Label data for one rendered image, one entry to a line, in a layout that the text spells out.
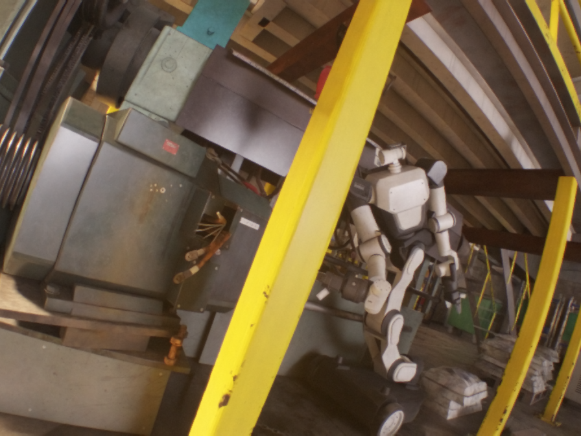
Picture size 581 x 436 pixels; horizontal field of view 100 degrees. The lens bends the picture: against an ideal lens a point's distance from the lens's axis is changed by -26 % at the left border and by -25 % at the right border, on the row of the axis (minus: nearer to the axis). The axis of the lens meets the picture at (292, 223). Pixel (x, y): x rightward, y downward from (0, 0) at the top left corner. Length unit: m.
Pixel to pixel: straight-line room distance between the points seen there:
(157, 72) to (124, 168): 0.86
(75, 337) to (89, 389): 0.21
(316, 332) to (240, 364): 1.28
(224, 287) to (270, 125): 0.90
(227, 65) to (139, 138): 0.93
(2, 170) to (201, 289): 0.60
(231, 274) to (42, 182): 0.61
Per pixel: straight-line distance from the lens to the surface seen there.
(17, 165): 0.90
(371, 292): 1.10
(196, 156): 0.87
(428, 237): 1.68
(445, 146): 2.86
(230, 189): 0.99
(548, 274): 2.07
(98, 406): 1.04
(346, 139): 0.64
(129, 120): 0.80
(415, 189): 1.44
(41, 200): 0.77
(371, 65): 0.74
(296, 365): 1.92
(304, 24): 2.10
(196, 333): 1.65
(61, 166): 0.77
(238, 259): 1.02
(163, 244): 0.87
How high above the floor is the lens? 0.70
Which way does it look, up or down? 4 degrees up
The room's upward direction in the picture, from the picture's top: 21 degrees clockwise
